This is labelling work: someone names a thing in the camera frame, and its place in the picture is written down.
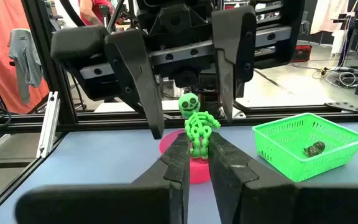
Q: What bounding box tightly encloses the dark translucent skull toy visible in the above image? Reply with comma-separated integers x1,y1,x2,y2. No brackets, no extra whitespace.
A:
303,141,326,158

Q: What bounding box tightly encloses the green plastic basket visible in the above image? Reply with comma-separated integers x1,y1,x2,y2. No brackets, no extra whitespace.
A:
252,112,358,183

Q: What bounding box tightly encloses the person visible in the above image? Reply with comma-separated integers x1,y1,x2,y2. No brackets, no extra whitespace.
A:
78,0,117,26

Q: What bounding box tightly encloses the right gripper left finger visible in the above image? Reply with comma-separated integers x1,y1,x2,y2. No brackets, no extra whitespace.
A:
14,133,191,224

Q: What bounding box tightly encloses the white coiled floor cable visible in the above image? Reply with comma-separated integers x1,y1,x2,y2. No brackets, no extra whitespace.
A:
312,65,358,88

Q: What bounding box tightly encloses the green skeleton toy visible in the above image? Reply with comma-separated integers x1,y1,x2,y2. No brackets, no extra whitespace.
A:
178,92,222,161

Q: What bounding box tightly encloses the grey t-shirt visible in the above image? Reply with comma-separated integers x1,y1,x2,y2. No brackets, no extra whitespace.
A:
7,28,43,105

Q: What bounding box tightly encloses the pink plastic bowl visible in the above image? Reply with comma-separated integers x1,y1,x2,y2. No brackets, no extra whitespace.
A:
158,129,213,185

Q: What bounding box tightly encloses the black aluminium table frame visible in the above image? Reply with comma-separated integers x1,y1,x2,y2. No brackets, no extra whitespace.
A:
0,0,358,224

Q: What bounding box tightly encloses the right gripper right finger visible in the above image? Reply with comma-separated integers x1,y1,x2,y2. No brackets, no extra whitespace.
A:
208,132,358,224

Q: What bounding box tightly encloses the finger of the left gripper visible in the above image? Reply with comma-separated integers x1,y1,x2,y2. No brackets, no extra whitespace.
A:
211,5,257,123
50,25,166,139

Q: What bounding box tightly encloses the silver aluminium bar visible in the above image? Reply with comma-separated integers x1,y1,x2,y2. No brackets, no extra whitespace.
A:
35,91,61,159

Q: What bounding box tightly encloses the white draped cloth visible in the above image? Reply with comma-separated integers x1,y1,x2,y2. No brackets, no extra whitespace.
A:
309,0,351,35

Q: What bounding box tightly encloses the red and black box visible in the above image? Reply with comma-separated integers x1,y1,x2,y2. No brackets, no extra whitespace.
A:
290,44,313,62

